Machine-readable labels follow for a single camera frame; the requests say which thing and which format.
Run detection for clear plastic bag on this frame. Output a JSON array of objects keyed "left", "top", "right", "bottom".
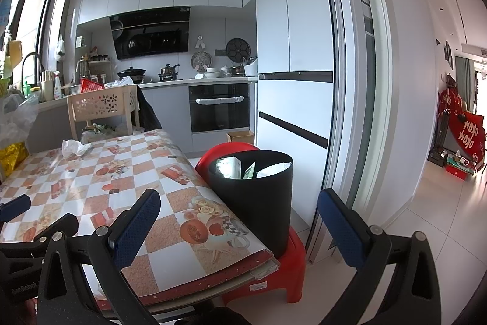
[{"left": 0, "top": 92, "right": 39, "bottom": 147}]

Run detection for black range hood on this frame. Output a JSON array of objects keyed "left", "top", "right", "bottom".
[{"left": 109, "top": 6, "right": 191, "bottom": 61}]

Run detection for round black moulded pan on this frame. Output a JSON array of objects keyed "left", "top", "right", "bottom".
[{"left": 226, "top": 37, "right": 249, "bottom": 61}]

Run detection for checkered floral tablecloth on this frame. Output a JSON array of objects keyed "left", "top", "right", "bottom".
[{"left": 0, "top": 129, "right": 275, "bottom": 305}]

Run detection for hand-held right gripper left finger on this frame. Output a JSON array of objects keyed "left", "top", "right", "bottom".
[{"left": 37, "top": 189, "right": 162, "bottom": 325}]

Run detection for black trash bin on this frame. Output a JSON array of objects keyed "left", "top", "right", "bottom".
[{"left": 207, "top": 150, "right": 294, "bottom": 260}]

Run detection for white refrigerator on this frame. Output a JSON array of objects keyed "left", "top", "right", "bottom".
[{"left": 253, "top": 0, "right": 336, "bottom": 174}]

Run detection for black built-in oven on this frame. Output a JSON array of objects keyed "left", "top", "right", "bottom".
[{"left": 188, "top": 83, "right": 251, "bottom": 134}]

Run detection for black cloth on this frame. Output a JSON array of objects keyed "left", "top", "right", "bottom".
[{"left": 136, "top": 85, "right": 163, "bottom": 132}]

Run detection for white sliding door frame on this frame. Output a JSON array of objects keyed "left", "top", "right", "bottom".
[{"left": 312, "top": 0, "right": 393, "bottom": 265}]

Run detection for white spray bottle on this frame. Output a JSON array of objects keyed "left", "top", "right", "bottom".
[{"left": 53, "top": 71, "right": 64, "bottom": 100}]

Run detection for white oven handle towel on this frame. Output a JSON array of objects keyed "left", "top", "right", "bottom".
[{"left": 195, "top": 95, "right": 244, "bottom": 106}]

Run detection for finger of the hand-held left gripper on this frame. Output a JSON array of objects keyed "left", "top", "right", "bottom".
[
  {"left": 0, "top": 213, "right": 80, "bottom": 253},
  {"left": 0, "top": 194, "right": 32, "bottom": 223}
]

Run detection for cardboard box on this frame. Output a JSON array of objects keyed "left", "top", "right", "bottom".
[{"left": 226, "top": 130, "right": 255, "bottom": 145}]

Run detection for round steel steamer rack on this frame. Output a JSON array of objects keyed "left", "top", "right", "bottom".
[{"left": 191, "top": 51, "right": 212, "bottom": 72}]

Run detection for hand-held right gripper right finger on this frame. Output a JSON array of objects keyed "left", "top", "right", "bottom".
[{"left": 317, "top": 189, "right": 453, "bottom": 325}]

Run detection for gold foil bag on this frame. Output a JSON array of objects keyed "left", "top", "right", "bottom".
[{"left": 0, "top": 142, "right": 30, "bottom": 178}]

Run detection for red festive decorations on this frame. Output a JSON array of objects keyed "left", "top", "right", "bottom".
[{"left": 437, "top": 87, "right": 487, "bottom": 174}]

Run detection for steel cooking pot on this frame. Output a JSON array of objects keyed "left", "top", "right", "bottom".
[{"left": 158, "top": 64, "right": 180, "bottom": 81}]

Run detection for hanging white plastic bag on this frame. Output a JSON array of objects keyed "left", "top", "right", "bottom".
[{"left": 54, "top": 34, "right": 66, "bottom": 61}]

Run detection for white rice cooker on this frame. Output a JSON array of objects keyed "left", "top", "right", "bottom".
[{"left": 243, "top": 58, "right": 259, "bottom": 78}]

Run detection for red plastic stool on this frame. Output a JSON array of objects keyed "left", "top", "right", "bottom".
[{"left": 194, "top": 142, "right": 307, "bottom": 304}]

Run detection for red plastic basket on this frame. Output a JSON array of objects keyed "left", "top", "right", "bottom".
[{"left": 79, "top": 78, "right": 106, "bottom": 92}]

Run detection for crumpled white plastic bag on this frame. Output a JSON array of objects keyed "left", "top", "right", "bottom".
[{"left": 104, "top": 76, "right": 134, "bottom": 89}]

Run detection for crumpled white tissue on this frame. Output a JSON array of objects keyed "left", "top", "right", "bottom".
[{"left": 61, "top": 139, "right": 92, "bottom": 157}]

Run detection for black kitchen faucet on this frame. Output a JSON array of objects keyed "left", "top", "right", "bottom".
[{"left": 20, "top": 52, "right": 45, "bottom": 90}]

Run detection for black wok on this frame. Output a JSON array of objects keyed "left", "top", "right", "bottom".
[{"left": 116, "top": 67, "right": 147, "bottom": 79}]

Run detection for beige perforated storage cart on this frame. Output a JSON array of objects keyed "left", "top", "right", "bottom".
[{"left": 66, "top": 85, "right": 140, "bottom": 141}]

